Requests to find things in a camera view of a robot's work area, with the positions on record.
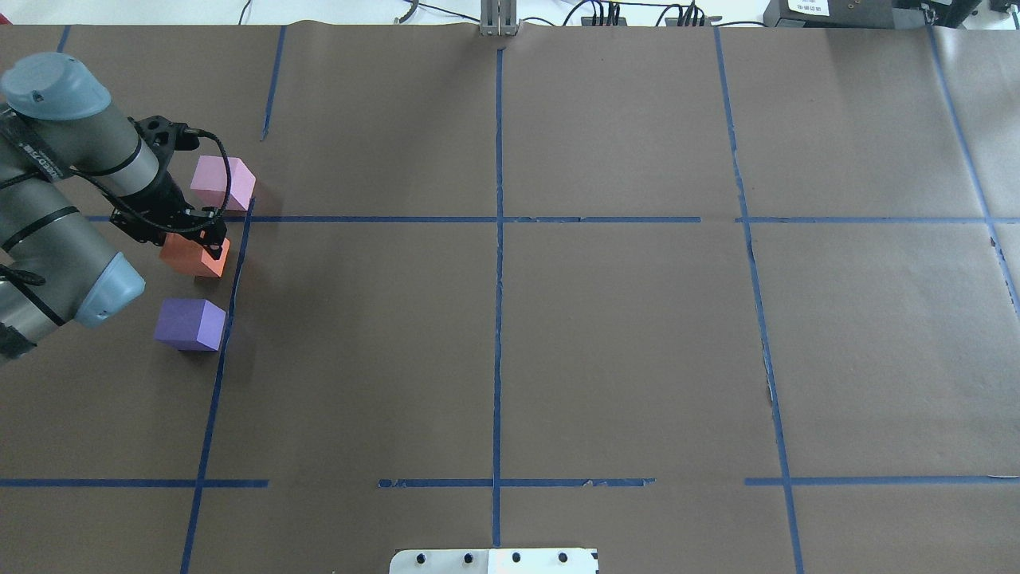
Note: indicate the orange foam cube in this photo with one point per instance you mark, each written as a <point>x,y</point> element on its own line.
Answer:
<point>189,258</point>

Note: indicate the pink foam cube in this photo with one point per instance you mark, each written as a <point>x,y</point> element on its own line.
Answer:
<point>209,182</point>

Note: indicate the aluminium frame post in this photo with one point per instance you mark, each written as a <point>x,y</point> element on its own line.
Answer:
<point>499,18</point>

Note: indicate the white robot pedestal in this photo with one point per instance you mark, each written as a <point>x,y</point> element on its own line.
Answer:
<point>496,560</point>

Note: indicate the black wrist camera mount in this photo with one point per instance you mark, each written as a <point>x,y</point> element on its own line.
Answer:
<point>164,137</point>

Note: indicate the black computer box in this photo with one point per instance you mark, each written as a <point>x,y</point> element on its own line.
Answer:
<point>844,14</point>

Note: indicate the purple foam cube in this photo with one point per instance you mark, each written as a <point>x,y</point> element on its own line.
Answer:
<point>190,325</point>

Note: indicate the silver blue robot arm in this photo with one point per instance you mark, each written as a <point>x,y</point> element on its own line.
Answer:
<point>59,122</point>

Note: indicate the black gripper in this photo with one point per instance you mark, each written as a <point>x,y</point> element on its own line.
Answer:
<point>165,197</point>

